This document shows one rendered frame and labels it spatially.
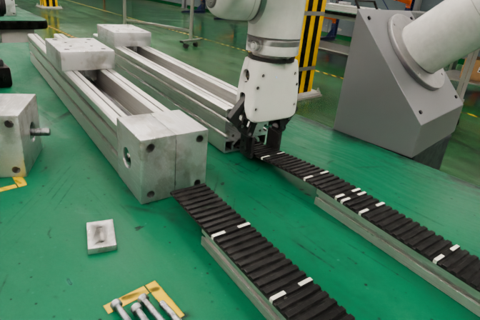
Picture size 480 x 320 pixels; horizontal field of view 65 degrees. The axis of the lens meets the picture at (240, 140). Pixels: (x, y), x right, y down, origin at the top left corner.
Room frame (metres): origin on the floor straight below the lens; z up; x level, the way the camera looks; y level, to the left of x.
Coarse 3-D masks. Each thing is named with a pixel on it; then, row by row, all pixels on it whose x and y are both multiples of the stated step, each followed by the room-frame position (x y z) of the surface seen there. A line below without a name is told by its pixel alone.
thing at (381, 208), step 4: (376, 204) 0.43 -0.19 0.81; (380, 204) 0.43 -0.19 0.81; (384, 204) 0.44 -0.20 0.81; (368, 208) 0.42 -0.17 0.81; (372, 208) 0.42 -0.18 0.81; (376, 208) 0.42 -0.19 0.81; (380, 208) 0.43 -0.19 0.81; (384, 208) 0.42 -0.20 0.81; (388, 208) 0.43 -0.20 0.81; (356, 212) 0.41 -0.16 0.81; (360, 212) 0.41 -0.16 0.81; (364, 212) 0.41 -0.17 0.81; (368, 212) 0.41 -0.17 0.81; (372, 212) 0.41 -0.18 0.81; (376, 212) 0.41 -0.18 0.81; (380, 212) 0.41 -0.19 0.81; (384, 212) 0.42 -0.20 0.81; (364, 216) 0.40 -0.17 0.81; (368, 216) 0.40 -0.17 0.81; (372, 216) 0.40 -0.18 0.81; (376, 216) 0.41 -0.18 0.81; (368, 220) 0.40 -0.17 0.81
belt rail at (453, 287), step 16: (320, 192) 0.47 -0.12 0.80; (336, 208) 0.45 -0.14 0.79; (352, 224) 0.42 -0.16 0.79; (368, 224) 0.40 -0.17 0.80; (368, 240) 0.40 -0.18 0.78; (384, 240) 0.39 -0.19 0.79; (400, 256) 0.36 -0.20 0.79; (416, 256) 0.35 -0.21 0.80; (416, 272) 0.34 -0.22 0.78; (432, 272) 0.34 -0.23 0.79; (448, 272) 0.32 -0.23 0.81; (448, 288) 0.32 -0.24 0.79; (464, 288) 0.31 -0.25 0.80; (464, 304) 0.30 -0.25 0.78
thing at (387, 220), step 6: (396, 210) 0.42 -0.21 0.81; (378, 216) 0.41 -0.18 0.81; (384, 216) 0.40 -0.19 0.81; (390, 216) 0.41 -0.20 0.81; (396, 216) 0.41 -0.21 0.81; (402, 216) 0.41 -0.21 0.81; (372, 222) 0.39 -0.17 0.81; (378, 222) 0.39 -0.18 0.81; (384, 222) 0.39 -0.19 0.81; (390, 222) 0.39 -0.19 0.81; (396, 222) 0.40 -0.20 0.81; (384, 228) 0.38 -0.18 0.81
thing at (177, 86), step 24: (120, 48) 1.05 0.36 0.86; (144, 48) 1.09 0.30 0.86; (120, 72) 1.04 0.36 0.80; (144, 72) 0.90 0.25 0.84; (168, 72) 0.83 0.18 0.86; (192, 72) 0.86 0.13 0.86; (168, 96) 0.82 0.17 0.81; (192, 96) 0.71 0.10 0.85; (216, 96) 0.68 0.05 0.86; (216, 120) 0.64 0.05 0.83; (216, 144) 0.63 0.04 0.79
